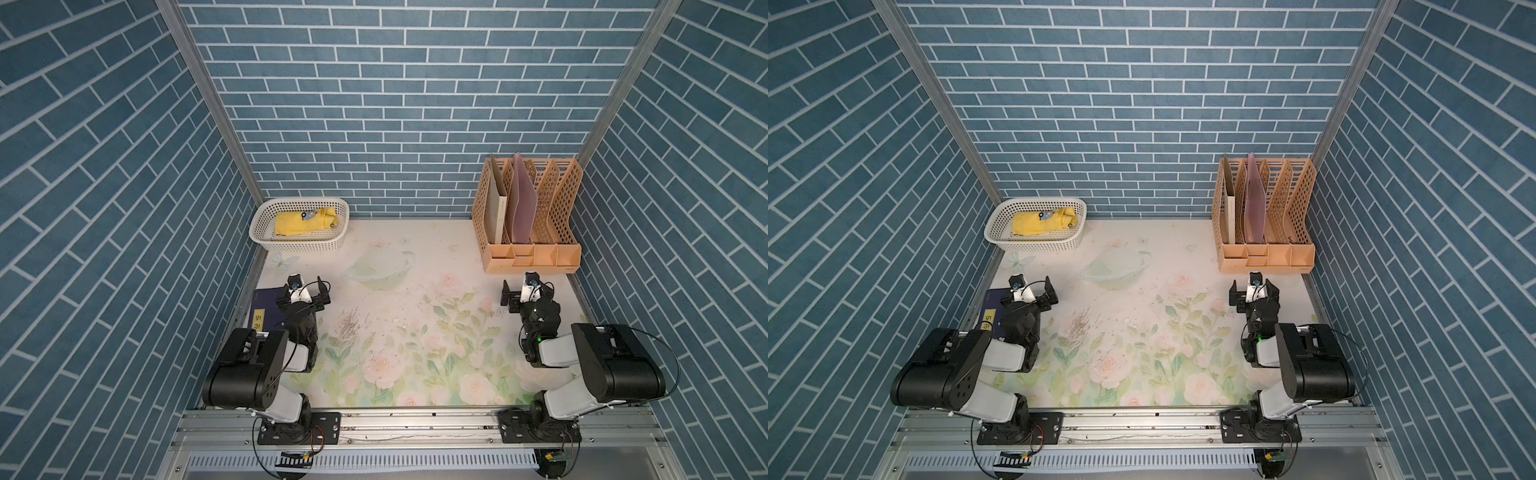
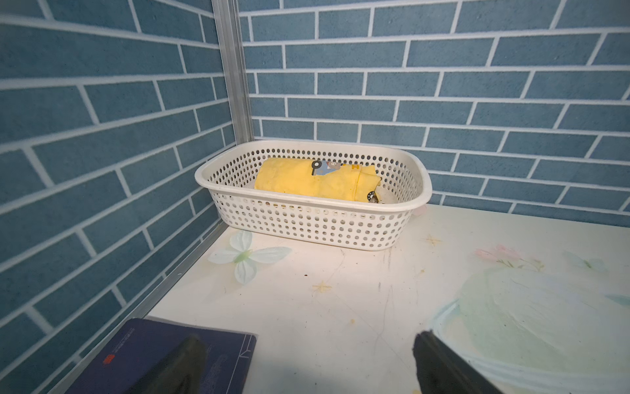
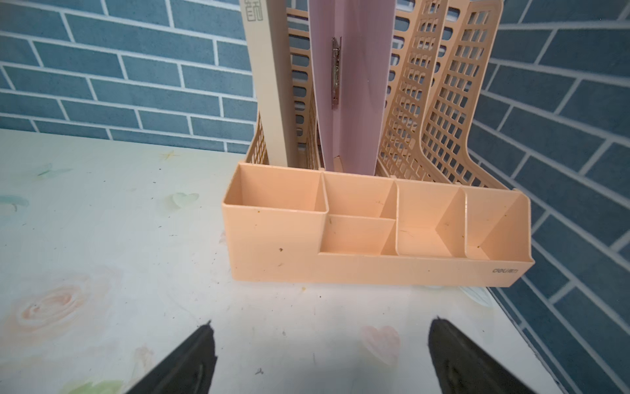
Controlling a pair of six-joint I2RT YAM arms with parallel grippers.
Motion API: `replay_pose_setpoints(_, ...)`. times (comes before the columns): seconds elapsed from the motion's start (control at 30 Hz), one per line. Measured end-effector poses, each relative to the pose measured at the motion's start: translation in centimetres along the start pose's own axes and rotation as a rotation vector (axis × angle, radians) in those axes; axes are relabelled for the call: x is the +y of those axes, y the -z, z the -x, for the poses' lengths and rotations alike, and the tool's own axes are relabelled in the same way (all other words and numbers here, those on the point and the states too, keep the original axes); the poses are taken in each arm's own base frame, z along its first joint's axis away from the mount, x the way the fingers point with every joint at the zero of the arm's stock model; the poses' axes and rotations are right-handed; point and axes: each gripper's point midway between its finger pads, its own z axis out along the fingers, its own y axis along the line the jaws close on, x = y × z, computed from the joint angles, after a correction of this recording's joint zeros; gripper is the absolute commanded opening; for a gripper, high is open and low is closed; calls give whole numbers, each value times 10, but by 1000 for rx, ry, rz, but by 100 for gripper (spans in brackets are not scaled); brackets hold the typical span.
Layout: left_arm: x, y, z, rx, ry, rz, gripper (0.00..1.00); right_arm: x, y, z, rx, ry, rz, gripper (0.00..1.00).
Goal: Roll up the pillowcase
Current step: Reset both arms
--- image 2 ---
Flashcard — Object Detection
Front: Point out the white perforated plastic basket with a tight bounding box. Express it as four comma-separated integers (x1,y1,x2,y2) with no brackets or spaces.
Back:
195,140,432,251

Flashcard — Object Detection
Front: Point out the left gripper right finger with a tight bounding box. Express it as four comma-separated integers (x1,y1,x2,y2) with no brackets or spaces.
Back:
413,331,501,394

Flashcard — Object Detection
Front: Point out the yellow cartoon car pillowcase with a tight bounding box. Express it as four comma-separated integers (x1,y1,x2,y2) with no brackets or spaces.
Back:
254,158,382,204

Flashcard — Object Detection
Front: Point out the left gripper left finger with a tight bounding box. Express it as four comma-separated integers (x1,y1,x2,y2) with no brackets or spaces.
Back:
125,335,207,394

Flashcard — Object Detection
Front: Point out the dark blue book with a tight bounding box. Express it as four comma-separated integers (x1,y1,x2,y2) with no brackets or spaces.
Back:
68,318,258,393

